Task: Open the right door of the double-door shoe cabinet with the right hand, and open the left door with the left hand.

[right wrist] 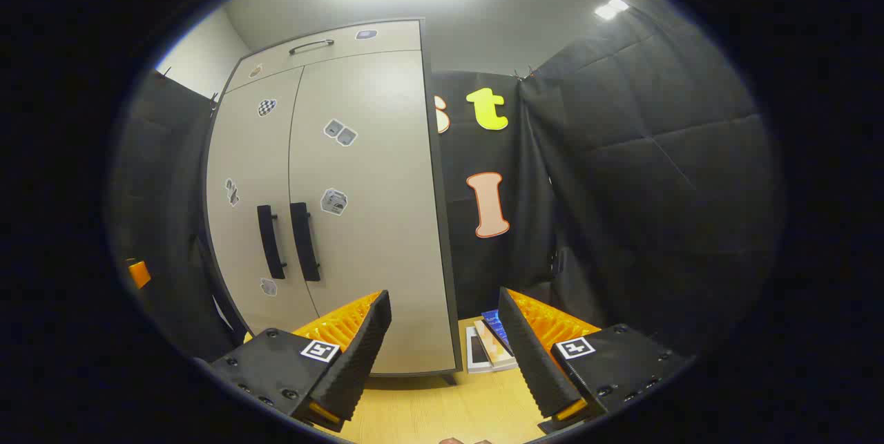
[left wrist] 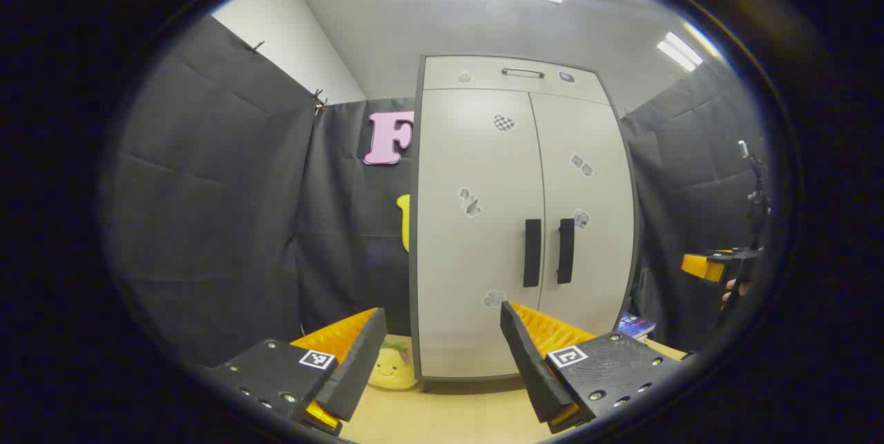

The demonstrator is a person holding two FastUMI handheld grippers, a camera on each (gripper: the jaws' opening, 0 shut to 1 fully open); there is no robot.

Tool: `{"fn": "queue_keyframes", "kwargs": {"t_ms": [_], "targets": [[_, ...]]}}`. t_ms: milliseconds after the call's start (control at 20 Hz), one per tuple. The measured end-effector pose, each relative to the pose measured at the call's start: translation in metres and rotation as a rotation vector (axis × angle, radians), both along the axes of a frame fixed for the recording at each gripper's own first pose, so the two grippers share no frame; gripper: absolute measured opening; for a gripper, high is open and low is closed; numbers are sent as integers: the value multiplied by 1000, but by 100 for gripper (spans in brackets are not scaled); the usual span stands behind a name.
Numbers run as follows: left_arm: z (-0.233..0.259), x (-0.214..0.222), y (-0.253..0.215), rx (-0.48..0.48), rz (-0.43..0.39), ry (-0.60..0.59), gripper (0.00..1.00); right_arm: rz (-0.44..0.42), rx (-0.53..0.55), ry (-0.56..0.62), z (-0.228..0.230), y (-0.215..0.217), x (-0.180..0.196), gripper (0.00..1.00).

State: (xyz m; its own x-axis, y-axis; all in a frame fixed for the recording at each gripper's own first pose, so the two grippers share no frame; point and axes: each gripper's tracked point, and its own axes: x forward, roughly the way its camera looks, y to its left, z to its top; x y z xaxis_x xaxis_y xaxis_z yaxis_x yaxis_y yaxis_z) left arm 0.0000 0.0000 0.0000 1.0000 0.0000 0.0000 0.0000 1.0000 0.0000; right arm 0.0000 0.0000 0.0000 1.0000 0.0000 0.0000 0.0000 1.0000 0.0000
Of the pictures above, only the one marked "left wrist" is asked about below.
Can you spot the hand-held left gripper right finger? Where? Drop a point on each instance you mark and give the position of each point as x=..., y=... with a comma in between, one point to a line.
x=528, y=361

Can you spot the blue book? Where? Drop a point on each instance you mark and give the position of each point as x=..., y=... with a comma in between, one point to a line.
x=634, y=324

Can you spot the black metal clip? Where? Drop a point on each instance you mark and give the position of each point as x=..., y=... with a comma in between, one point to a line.
x=255, y=47
x=320, y=100

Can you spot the grey cabinet drawer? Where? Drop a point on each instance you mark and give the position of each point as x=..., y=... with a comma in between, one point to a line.
x=483, y=74

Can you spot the grey double-door shoe cabinet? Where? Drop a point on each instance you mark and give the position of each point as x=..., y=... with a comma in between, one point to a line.
x=414, y=223

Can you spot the black backdrop cloth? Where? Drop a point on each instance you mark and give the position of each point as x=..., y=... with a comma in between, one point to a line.
x=207, y=188

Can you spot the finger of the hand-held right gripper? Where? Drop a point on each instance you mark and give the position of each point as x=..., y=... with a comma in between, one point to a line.
x=699, y=266

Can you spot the small ceiling light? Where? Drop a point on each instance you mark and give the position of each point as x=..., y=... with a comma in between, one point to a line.
x=680, y=52

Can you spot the yellow plush toy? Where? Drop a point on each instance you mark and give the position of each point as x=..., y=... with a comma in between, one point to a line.
x=390, y=369

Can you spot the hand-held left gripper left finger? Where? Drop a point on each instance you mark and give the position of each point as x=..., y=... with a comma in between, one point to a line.
x=359, y=368

